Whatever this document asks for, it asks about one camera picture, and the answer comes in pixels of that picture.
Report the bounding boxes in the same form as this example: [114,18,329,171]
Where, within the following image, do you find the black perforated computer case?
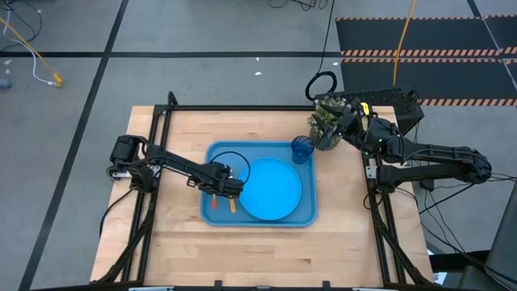
[314,87,425,137]

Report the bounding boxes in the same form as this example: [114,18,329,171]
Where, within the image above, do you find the black aluminium table frame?
[90,91,435,291]

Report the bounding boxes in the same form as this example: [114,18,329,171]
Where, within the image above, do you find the white floor cable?
[2,10,56,86]

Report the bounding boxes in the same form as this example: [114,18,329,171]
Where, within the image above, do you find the blue plastic tray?
[200,140,319,228]

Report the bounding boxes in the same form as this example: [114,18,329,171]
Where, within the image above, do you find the black floor cable bundle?
[269,0,329,11]
[0,0,44,53]

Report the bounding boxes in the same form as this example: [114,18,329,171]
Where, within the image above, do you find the black hazard-striped floor mat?
[335,15,517,57]
[341,57,517,107]

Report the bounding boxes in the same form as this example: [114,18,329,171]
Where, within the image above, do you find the dark blue textured cup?
[290,135,315,165]

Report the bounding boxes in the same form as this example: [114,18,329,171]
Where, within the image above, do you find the light blue round plate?
[238,157,303,221]

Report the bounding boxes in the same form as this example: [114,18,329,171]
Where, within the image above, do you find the yellow hanging cable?
[393,0,418,86]

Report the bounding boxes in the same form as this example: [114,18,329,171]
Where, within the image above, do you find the potted plant in ribbed pot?
[307,95,352,151]

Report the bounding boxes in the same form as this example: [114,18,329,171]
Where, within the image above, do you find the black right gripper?
[317,99,371,141]

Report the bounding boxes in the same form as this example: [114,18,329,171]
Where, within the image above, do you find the yellow floor cable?
[0,15,65,88]

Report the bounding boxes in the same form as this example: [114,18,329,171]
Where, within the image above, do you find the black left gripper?
[187,162,246,200]

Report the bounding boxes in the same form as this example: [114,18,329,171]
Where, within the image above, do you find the black hanging cable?
[305,0,338,103]

